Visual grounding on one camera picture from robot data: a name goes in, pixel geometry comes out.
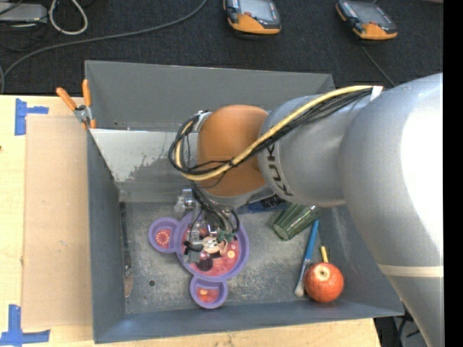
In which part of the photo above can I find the green glass cup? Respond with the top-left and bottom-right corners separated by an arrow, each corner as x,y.
272,203 -> 321,241

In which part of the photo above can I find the clear plastic thing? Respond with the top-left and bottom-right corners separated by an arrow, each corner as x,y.
173,189 -> 195,213

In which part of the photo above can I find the brown cardboard board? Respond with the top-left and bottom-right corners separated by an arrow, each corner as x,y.
20,113 -> 95,333

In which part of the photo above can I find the purple three-lobed toy plate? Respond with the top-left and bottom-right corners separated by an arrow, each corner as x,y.
147,210 -> 250,309

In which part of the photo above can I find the red apple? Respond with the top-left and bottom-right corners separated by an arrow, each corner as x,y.
302,261 -> 345,304

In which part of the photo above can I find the blue-handled paintbrush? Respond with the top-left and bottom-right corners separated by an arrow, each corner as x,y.
293,219 -> 321,298

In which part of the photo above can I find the grey metal bin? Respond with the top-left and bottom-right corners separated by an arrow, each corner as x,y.
83,59 -> 405,345

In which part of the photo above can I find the blue box with black print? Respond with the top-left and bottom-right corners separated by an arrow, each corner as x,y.
247,194 -> 291,213

